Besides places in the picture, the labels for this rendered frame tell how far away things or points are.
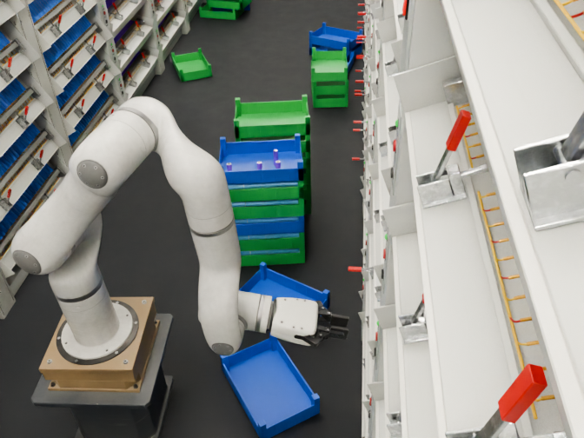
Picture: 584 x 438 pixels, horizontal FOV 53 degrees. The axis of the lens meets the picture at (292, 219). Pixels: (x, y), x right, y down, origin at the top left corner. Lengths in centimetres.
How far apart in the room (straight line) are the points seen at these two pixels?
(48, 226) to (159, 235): 127
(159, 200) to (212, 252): 163
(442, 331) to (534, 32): 21
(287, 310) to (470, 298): 89
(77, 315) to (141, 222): 115
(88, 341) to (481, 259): 129
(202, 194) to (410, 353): 54
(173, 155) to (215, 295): 31
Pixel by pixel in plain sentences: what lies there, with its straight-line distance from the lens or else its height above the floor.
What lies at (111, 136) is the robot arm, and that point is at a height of 108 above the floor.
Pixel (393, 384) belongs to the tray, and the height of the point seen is 87.
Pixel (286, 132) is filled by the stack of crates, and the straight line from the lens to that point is 235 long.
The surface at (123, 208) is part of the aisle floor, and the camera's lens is 277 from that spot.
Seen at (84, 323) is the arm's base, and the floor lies 48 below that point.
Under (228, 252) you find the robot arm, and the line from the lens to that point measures 117.
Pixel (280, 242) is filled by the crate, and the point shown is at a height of 11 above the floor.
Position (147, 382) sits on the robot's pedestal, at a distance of 168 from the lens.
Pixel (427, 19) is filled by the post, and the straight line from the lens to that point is 68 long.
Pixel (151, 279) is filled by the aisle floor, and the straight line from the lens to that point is 237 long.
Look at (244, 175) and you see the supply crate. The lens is 208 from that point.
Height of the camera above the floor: 159
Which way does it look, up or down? 38 degrees down
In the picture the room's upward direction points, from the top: 2 degrees counter-clockwise
